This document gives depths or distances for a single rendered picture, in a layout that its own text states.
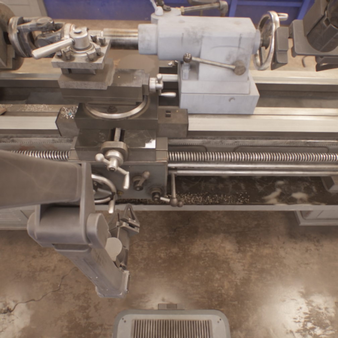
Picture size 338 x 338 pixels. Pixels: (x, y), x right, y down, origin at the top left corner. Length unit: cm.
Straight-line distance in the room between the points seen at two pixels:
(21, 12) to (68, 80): 376
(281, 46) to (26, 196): 47
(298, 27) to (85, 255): 54
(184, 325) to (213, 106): 98
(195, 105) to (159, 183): 38
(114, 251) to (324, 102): 137
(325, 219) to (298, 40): 163
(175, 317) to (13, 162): 115
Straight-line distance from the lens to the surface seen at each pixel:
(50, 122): 121
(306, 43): 54
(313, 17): 53
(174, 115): 109
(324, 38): 52
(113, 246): 72
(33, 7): 463
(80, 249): 46
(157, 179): 112
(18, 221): 190
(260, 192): 150
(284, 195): 154
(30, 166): 30
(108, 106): 101
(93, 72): 99
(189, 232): 173
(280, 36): 56
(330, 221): 207
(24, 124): 125
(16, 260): 188
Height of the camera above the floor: 157
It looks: 51 degrees down
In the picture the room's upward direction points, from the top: 2 degrees clockwise
